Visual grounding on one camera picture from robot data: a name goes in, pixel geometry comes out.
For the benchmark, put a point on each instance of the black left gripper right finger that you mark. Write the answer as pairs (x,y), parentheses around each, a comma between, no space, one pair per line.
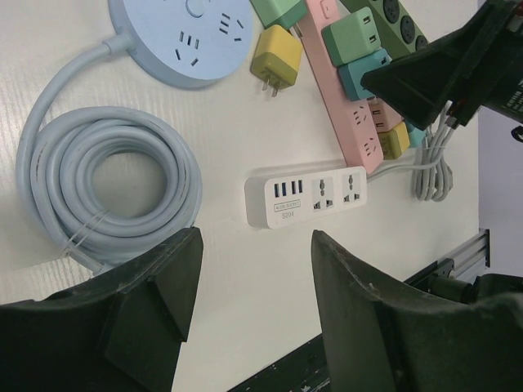
(381,334)

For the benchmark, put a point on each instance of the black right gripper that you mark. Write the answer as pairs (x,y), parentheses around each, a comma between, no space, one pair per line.
(479,64)

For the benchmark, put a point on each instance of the white power strip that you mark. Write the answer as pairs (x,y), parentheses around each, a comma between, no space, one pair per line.
(274,202)

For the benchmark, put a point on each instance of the round blue power strip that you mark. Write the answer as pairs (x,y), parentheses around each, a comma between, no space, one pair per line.
(185,44)

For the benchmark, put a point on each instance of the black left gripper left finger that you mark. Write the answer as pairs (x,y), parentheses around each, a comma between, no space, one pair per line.
(119,331)

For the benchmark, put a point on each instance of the pink USB charger plug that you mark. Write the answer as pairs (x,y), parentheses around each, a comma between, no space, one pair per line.
(384,116)

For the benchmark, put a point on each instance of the green USB charger plug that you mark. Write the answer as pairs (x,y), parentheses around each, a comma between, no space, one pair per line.
(352,37)

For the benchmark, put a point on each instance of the yellow USB charger plug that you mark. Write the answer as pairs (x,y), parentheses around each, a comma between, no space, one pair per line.
(277,59)

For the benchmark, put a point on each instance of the pink power strip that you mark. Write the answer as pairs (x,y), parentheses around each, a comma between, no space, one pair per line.
(352,121)

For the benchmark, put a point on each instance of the green power strip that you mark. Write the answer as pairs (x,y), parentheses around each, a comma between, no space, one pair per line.
(398,32)

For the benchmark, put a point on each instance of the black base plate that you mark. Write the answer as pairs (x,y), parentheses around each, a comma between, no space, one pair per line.
(305,368)

